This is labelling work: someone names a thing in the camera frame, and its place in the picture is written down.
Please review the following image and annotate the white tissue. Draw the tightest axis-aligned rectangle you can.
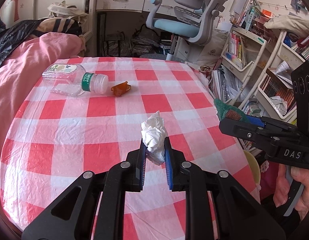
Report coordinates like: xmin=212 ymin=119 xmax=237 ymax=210
xmin=141 ymin=111 xmax=168 ymax=166

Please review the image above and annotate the white desk with drawers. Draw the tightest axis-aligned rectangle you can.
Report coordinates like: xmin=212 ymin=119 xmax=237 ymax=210
xmin=95 ymin=0 xmax=180 ymax=13

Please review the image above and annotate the clear plastic bottle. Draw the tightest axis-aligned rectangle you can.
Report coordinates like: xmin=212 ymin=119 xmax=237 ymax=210
xmin=42 ymin=63 xmax=109 ymax=97

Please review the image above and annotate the black plastic bag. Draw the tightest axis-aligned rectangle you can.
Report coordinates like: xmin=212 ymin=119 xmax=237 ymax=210
xmin=0 ymin=19 xmax=44 ymax=68

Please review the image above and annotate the red white checkered tablecloth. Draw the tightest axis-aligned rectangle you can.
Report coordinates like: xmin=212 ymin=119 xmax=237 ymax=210
xmin=0 ymin=57 xmax=260 ymax=229

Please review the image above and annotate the orange candy wrapper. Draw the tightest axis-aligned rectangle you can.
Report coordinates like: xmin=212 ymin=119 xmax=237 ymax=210
xmin=111 ymin=81 xmax=131 ymax=97

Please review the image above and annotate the grey blue office chair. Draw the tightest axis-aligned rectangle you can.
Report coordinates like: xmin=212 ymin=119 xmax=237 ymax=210
xmin=146 ymin=0 xmax=228 ymax=61

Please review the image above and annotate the pink bed duvet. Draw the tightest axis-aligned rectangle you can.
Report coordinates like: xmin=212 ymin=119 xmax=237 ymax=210
xmin=0 ymin=31 xmax=86 ymax=201

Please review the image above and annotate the right hand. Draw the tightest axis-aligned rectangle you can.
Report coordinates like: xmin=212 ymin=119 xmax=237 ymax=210
xmin=273 ymin=164 xmax=309 ymax=220

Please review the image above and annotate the white book shelf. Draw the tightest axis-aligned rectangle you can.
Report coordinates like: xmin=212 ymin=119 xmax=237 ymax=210
xmin=209 ymin=0 xmax=309 ymax=156

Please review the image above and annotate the white tote bag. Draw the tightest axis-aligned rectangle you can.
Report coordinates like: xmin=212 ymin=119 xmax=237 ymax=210
xmin=48 ymin=1 xmax=88 ymax=18

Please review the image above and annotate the yellow plastic bin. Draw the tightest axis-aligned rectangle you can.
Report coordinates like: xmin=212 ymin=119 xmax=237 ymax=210
xmin=243 ymin=150 xmax=261 ymax=184

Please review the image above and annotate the striped tan pillow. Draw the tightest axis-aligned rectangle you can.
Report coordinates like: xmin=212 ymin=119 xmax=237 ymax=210
xmin=31 ymin=17 xmax=83 ymax=37

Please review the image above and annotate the green plush toy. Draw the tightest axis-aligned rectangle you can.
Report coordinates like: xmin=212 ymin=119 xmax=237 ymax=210
xmin=214 ymin=99 xmax=250 ymax=123

